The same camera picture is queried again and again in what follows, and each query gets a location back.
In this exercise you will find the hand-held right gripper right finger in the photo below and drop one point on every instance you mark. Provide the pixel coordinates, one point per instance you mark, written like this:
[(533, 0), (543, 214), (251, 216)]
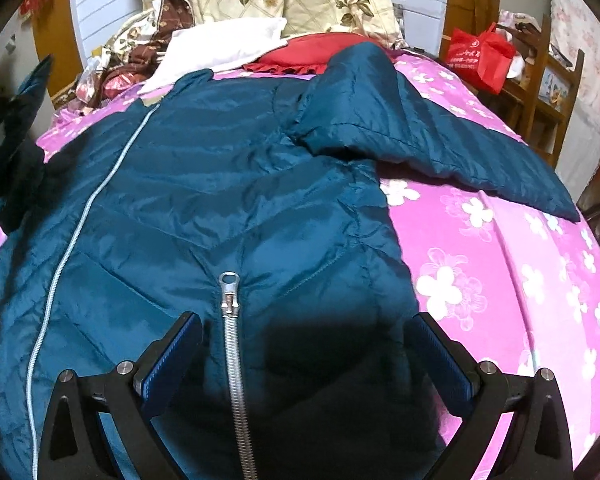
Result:
[(437, 360)]

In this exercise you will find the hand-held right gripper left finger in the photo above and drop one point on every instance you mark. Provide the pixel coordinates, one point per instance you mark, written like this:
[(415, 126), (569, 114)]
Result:
[(172, 355)]

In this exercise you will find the teal puffer jacket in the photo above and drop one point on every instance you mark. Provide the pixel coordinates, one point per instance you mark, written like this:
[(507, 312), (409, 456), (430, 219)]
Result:
[(230, 185)]

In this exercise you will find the pink floral bedsheet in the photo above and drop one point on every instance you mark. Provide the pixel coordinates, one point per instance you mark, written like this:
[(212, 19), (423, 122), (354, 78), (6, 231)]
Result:
[(505, 285)]

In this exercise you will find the wooden chair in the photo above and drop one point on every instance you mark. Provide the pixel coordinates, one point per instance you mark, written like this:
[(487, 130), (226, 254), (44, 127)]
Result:
[(535, 100)]

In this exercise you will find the red silver shiny wrapping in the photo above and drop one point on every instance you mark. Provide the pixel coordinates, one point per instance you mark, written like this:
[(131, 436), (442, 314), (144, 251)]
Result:
[(112, 82)]

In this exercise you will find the red shopping bag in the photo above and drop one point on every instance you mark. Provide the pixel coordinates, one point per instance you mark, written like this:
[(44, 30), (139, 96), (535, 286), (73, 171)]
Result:
[(480, 55)]

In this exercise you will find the white pillow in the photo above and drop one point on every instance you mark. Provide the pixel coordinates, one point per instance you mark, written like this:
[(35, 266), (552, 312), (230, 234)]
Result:
[(220, 47)]

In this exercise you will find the brown floral quilt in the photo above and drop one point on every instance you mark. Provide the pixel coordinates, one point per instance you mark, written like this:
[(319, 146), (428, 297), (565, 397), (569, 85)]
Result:
[(165, 10)]

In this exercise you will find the pale floral curtain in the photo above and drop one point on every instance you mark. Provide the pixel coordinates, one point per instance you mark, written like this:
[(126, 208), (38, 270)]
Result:
[(585, 35)]

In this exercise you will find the white panelled wooden headboard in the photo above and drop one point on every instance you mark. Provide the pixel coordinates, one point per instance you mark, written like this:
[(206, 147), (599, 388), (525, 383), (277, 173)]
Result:
[(105, 0)]

